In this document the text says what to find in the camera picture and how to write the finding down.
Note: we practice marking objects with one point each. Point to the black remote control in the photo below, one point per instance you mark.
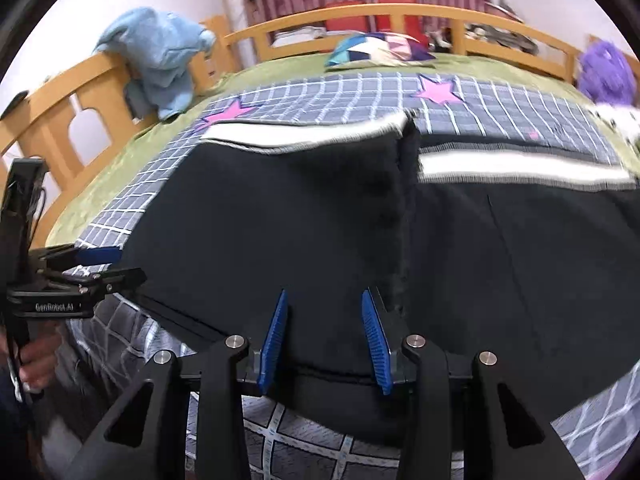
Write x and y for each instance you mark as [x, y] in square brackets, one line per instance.
[15, 105]

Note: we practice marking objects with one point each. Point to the white floral pillow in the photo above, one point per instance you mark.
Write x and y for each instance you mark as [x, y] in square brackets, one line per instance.
[622, 120]

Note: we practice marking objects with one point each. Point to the wooden bed frame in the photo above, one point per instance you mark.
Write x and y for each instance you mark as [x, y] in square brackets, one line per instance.
[50, 100]

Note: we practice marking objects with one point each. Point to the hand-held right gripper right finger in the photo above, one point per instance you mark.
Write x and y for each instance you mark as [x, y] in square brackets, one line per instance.
[375, 345]

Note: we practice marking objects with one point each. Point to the grey plaid star blanket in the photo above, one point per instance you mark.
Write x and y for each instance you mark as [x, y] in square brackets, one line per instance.
[325, 95]

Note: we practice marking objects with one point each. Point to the black pants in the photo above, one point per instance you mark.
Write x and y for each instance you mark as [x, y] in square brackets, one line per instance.
[300, 220]

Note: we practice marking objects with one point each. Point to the geometric patterned pillow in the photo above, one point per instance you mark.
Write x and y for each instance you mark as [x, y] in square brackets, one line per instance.
[375, 50]

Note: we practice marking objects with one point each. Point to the green bed sheet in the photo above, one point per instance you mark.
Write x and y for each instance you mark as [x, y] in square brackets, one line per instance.
[130, 170]

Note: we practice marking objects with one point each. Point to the red chair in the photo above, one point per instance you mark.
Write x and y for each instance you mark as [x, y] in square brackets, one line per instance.
[396, 12]
[345, 22]

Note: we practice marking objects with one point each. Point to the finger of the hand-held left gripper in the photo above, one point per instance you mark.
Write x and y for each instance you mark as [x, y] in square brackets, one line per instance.
[97, 256]
[105, 282]

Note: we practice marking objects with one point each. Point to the light blue fleece blanket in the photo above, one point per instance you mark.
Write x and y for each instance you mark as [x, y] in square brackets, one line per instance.
[155, 55]

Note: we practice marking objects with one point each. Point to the purple plush toy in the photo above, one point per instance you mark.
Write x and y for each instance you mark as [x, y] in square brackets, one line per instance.
[607, 72]

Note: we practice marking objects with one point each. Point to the pile of bags and papers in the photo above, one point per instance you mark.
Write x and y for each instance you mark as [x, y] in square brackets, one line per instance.
[500, 32]

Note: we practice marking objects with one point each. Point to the person's left hand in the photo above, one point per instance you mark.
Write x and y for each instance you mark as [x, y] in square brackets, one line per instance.
[42, 360]

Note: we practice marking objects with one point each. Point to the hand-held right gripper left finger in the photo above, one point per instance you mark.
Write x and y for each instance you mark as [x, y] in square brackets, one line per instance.
[275, 340]

